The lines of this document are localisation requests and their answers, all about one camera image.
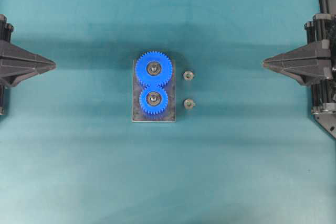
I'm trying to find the large blue gear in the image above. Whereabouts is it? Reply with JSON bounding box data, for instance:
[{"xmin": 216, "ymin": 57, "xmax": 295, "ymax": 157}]
[{"xmin": 135, "ymin": 51, "xmax": 173, "ymax": 87}]

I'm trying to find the large gear steel shaft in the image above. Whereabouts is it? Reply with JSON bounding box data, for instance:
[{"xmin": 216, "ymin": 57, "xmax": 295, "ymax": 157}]
[{"xmin": 146, "ymin": 61, "xmax": 161, "ymax": 76}]

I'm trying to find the small gear steel shaft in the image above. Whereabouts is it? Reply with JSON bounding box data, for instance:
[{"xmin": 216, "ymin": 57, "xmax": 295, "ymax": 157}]
[{"xmin": 146, "ymin": 92, "xmax": 161, "ymax": 106}]

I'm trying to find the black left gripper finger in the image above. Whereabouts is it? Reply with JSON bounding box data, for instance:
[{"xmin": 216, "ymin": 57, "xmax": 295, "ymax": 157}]
[
  {"xmin": 1, "ymin": 59, "xmax": 56, "ymax": 88},
  {"xmin": 1, "ymin": 40, "xmax": 56, "ymax": 67}
]

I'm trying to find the metal washer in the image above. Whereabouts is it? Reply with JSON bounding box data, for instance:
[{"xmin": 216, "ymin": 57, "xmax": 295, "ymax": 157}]
[
  {"xmin": 183, "ymin": 99, "xmax": 196, "ymax": 110},
  {"xmin": 183, "ymin": 70, "xmax": 195, "ymax": 81}
]

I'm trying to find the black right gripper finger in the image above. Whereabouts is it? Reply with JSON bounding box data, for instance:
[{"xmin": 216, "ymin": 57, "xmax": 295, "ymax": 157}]
[
  {"xmin": 263, "ymin": 39, "xmax": 331, "ymax": 65},
  {"xmin": 262, "ymin": 59, "xmax": 333, "ymax": 86}
]

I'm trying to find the metal base plate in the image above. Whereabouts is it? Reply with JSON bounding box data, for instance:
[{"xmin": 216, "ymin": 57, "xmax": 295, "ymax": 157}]
[{"xmin": 131, "ymin": 59, "xmax": 176, "ymax": 122}]

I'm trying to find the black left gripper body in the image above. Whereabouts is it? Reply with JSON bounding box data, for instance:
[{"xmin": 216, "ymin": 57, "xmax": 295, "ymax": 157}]
[{"xmin": 0, "ymin": 14, "xmax": 14, "ymax": 115}]

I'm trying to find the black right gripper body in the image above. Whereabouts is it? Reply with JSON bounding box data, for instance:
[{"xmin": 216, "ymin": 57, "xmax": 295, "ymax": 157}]
[{"xmin": 304, "ymin": 14, "xmax": 335, "ymax": 115}]

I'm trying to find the small blue gear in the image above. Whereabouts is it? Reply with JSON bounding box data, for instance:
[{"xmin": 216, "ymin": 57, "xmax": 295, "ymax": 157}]
[{"xmin": 139, "ymin": 87, "xmax": 169, "ymax": 115}]

